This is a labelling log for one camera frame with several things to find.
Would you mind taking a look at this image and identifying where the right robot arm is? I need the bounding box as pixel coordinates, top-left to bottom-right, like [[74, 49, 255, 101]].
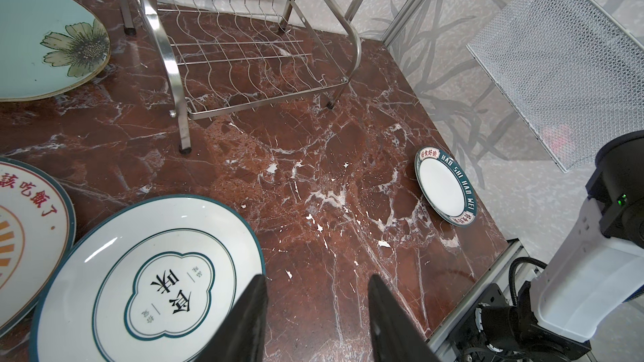
[[529, 132, 643, 343]]

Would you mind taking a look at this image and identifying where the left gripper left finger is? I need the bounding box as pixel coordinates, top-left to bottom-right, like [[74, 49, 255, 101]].
[[196, 274, 268, 362]]

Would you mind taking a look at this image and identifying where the stainless steel dish rack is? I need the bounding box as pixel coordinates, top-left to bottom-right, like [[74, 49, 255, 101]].
[[118, 0, 364, 154]]

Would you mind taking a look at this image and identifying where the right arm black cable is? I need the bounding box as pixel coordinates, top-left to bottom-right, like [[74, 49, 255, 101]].
[[507, 255, 549, 308]]

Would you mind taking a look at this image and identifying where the white plate green rim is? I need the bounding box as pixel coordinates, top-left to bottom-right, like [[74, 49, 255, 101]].
[[414, 147, 478, 227]]

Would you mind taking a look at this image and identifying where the white plate green emblem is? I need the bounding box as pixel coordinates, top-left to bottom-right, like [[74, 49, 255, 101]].
[[29, 194, 266, 361]]

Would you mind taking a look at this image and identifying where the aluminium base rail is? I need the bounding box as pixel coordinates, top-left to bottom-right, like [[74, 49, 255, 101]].
[[426, 239, 528, 361]]

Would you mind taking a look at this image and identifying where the light green flower plate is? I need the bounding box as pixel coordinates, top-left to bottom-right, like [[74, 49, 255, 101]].
[[1, 0, 111, 102]]

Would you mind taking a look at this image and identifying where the small orange sun plate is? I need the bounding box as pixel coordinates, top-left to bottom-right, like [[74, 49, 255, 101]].
[[1, 158, 76, 335]]

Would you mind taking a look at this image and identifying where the white wire mesh basket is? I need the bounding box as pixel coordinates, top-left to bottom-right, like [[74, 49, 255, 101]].
[[467, 0, 643, 171]]

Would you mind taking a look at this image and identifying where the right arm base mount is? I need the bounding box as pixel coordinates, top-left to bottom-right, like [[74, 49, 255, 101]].
[[448, 283, 592, 361]]

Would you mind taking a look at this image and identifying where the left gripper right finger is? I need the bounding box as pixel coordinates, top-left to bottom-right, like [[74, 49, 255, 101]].
[[368, 274, 439, 362]]

